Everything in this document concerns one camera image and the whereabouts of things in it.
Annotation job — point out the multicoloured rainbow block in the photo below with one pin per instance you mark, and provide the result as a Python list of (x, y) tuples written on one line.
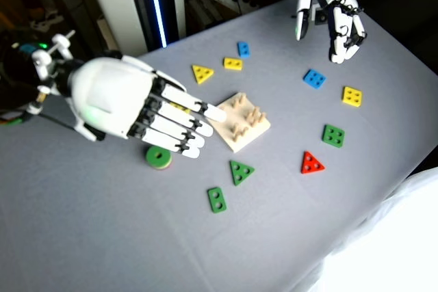
[(152, 159)]

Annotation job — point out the blue square block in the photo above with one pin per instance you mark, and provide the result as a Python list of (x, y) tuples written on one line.
[(315, 78)]

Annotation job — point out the yellow square block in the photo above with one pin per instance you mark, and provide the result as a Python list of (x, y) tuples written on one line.
[(352, 96)]

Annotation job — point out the blue two-hole rectangle block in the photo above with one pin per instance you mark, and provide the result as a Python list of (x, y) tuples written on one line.
[(243, 49)]

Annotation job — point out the yellow two-hole rectangle block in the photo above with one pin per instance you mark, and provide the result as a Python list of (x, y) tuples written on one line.
[(233, 63)]

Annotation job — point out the green square block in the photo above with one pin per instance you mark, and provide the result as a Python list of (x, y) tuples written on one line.
[(333, 135)]

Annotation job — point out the yellow triangle block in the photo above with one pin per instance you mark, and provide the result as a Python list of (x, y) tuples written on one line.
[(202, 73)]

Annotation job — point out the red triangle block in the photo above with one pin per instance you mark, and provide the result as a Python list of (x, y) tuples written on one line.
[(310, 165)]

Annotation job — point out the green triangle block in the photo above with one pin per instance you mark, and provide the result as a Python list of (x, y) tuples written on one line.
[(239, 171)]

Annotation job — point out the green two-hole rectangle block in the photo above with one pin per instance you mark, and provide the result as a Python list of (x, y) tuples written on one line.
[(217, 200)]

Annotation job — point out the wooden peg board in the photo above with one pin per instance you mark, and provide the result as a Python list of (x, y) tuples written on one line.
[(251, 133)]

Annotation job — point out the white pillar with blue light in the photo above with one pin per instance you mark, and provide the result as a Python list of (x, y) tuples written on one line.
[(116, 4)]

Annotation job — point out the bright white sheet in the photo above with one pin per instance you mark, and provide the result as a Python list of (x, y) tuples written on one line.
[(393, 244)]

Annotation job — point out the grey table cloth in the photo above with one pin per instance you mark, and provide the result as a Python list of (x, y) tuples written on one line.
[(102, 220)]

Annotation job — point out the small white camera box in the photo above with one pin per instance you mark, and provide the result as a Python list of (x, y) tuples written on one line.
[(320, 18)]

